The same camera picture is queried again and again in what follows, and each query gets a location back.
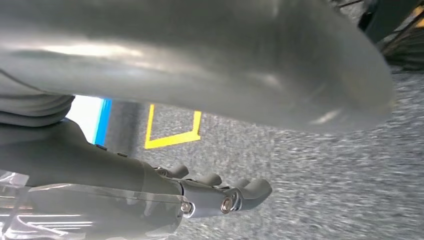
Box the white lit display plinth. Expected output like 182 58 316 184
66 95 114 147

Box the yellow floor tape square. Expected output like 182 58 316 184
144 104 203 150

